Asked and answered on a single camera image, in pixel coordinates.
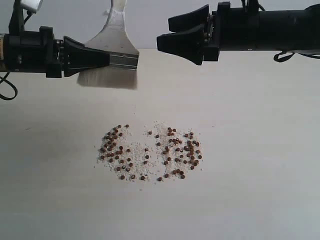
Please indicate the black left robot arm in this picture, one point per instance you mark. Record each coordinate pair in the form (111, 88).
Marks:
(2, 47)

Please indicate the white wooden paint brush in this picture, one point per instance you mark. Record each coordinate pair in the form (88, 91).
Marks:
(124, 56)

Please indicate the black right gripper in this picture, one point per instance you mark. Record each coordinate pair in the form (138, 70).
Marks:
(228, 29)

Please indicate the red beans and crumbs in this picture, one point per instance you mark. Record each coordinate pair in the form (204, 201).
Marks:
(151, 154)

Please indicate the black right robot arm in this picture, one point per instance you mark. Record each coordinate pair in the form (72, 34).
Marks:
(289, 32)

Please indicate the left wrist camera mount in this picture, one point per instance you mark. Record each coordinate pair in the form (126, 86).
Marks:
(22, 11)

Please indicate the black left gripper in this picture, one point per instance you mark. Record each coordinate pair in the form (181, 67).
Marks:
(37, 52)

